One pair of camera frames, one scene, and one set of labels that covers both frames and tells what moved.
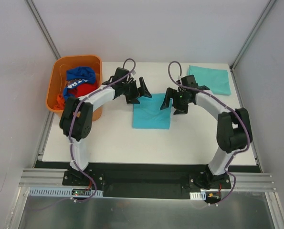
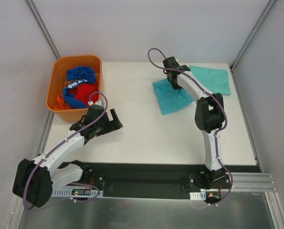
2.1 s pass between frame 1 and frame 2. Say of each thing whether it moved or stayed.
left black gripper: moved
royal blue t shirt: stayed
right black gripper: moved
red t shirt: stayed
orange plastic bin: stayed
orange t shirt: stayed
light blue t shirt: moved
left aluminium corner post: stayed
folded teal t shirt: stayed
